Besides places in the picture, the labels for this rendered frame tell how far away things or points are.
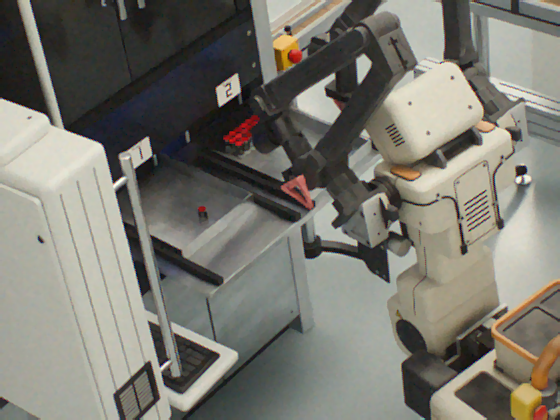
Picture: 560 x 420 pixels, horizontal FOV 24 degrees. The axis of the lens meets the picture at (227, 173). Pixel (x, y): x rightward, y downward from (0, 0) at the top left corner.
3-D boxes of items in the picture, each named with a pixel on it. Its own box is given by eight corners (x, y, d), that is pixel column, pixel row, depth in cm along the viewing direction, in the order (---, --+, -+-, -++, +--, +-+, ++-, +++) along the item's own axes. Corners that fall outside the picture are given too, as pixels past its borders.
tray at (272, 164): (212, 159, 347) (210, 149, 345) (276, 112, 360) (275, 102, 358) (308, 202, 326) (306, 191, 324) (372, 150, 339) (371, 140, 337)
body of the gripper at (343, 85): (340, 80, 329) (338, 56, 324) (371, 93, 323) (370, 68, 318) (323, 93, 325) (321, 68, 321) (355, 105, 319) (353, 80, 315)
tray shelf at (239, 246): (79, 229, 334) (78, 224, 333) (258, 98, 371) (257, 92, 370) (212, 299, 305) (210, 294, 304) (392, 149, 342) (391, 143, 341)
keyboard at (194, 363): (58, 333, 312) (55, 325, 310) (97, 298, 320) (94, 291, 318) (182, 395, 289) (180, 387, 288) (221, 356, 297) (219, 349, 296)
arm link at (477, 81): (482, 95, 289) (495, 88, 292) (455, 59, 291) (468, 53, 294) (458, 117, 296) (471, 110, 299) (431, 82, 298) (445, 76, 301)
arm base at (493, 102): (491, 124, 285) (528, 100, 290) (469, 95, 287) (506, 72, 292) (475, 140, 293) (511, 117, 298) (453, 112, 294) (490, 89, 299)
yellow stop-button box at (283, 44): (265, 65, 366) (262, 43, 362) (282, 53, 370) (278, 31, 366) (285, 72, 362) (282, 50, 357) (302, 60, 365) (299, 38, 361)
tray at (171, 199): (91, 213, 336) (89, 203, 334) (162, 162, 349) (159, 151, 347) (183, 260, 315) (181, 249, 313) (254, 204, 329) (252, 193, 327)
